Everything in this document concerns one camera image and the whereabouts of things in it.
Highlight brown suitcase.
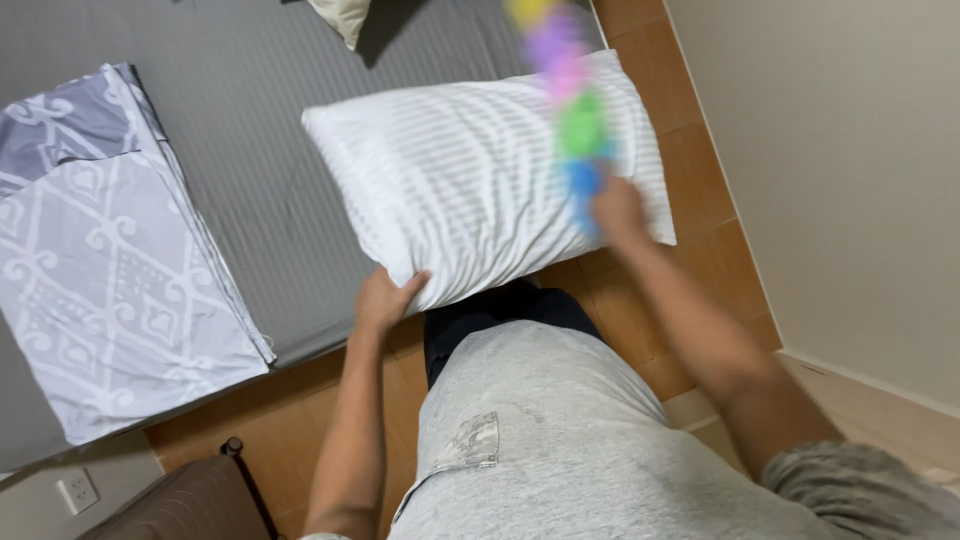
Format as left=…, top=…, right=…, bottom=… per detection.
left=75, top=437, right=280, bottom=540

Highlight multicoloured duster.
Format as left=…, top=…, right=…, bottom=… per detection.
left=504, top=0, right=618, bottom=240

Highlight person's grey shirt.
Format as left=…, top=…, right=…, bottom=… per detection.
left=300, top=320, right=960, bottom=540

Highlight grey striped mattress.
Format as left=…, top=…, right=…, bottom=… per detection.
left=0, top=0, right=607, bottom=474

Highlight white striped pillow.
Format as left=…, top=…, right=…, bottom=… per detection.
left=300, top=48, right=678, bottom=316

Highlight person's dark trousers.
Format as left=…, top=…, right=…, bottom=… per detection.
left=423, top=277, right=606, bottom=391

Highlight folded grey patterned blanket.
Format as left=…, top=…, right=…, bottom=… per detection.
left=0, top=62, right=277, bottom=447

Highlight white wall socket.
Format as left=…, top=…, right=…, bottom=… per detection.
left=55, top=467, right=101, bottom=516

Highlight person's left hand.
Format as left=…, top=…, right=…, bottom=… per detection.
left=354, top=267, right=433, bottom=336

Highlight cream pillow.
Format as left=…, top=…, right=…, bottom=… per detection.
left=306, top=0, right=373, bottom=52

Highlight person's right hand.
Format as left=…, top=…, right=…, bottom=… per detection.
left=592, top=176, right=651, bottom=249

